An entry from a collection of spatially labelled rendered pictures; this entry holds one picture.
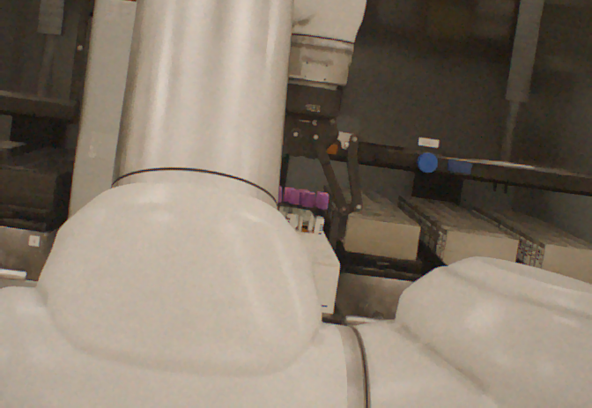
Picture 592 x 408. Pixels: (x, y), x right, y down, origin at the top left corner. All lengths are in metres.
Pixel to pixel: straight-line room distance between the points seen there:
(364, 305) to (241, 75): 1.00
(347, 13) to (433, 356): 0.83
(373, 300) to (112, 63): 0.52
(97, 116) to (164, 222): 1.11
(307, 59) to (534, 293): 0.81
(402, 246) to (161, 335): 1.15
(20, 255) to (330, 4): 0.59
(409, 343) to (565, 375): 0.08
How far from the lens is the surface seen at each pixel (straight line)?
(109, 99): 1.69
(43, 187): 1.69
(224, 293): 0.57
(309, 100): 1.36
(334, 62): 1.37
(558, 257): 1.74
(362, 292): 1.62
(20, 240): 1.63
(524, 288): 0.60
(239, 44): 0.66
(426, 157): 1.66
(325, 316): 1.22
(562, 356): 0.58
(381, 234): 1.68
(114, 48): 1.69
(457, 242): 1.71
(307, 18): 1.36
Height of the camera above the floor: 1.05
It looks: 5 degrees down
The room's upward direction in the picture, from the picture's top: 8 degrees clockwise
